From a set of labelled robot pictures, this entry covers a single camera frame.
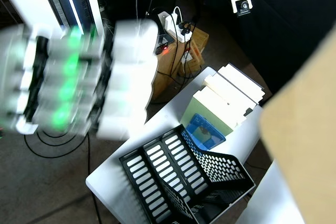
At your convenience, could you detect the black three-slot file rack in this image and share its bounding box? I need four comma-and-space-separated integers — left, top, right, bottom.
118, 123, 257, 224

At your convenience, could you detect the black floor cable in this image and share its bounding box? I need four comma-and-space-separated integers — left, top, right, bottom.
86, 134, 103, 224

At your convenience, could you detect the black cloth backdrop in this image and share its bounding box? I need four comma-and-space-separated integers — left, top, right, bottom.
209, 0, 336, 99

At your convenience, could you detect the cream book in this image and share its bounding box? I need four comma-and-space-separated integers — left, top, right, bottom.
224, 65, 264, 99

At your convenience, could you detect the white charger plug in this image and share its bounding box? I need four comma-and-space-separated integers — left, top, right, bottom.
171, 5, 185, 26

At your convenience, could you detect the blue transparent bookend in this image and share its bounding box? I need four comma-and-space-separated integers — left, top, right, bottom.
184, 113, 227, 152

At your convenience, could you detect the wooden crate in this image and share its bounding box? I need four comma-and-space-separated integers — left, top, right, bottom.
150, 23, 210, 102

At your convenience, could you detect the white smooth panel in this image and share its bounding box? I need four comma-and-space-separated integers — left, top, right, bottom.
235, 161, 307, 224

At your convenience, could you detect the coiled black cable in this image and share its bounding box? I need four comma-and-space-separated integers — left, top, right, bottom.
23, 126, 91, 159

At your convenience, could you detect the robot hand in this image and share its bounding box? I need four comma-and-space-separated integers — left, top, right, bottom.
0, 19, 160, 142

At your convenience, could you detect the tan board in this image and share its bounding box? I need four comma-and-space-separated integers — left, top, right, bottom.
259, 23, 336, 224

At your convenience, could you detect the black device red light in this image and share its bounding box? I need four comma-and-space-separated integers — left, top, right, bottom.
156, 34, 174, 56

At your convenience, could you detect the white power strip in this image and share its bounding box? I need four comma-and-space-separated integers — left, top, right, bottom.
157, 10, 194, 43

